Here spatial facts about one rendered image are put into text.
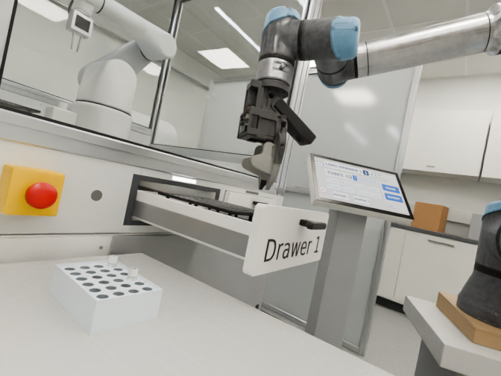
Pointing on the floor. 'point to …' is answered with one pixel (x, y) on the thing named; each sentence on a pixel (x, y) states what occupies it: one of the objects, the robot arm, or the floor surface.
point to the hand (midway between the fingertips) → (268, 183)
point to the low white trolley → (156, 333)
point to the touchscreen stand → (335, 277)
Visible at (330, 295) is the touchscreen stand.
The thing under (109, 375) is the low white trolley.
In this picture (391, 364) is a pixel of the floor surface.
